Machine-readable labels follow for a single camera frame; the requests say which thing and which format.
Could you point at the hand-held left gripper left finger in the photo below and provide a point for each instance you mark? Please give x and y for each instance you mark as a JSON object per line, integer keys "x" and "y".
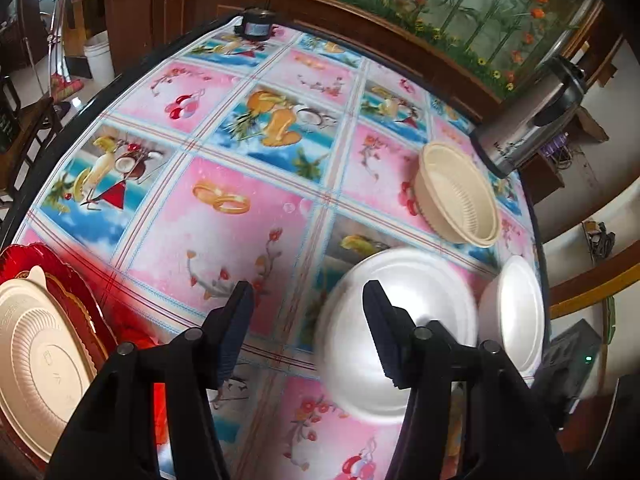
{"x": 234, "y": 332}

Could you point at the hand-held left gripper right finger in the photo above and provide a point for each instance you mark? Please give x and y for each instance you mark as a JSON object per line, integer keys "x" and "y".
{"x": 387, "y": 340}

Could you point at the white bowl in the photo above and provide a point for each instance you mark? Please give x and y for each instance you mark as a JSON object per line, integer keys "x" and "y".
{"x": 515, "y": 310}
{"x": 350, "y": 330}

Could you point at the large red plate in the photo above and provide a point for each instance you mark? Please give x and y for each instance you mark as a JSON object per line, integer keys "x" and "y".
{"x": 30, "y": 255}

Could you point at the printed tablecloth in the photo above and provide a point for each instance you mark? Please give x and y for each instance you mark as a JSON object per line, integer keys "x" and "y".
{"x": 250, "y": 240}

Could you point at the black electronic box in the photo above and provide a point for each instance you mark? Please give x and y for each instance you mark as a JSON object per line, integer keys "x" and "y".
{"x": 570, "y": 355}

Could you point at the stainless steel thermos jug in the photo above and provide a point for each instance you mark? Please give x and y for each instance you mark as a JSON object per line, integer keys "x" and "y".
{"x": 525, "y": 130}

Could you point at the wooden side table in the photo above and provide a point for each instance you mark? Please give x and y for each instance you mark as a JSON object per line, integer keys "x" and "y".
{"x": 30, "y": 125}

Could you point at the small black jar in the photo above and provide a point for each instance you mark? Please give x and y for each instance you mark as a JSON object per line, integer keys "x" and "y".
{"x": 255, "y": 25}

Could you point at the white bucket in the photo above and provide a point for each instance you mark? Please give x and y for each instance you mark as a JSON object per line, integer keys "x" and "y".
{"x": 98, "y": 55}

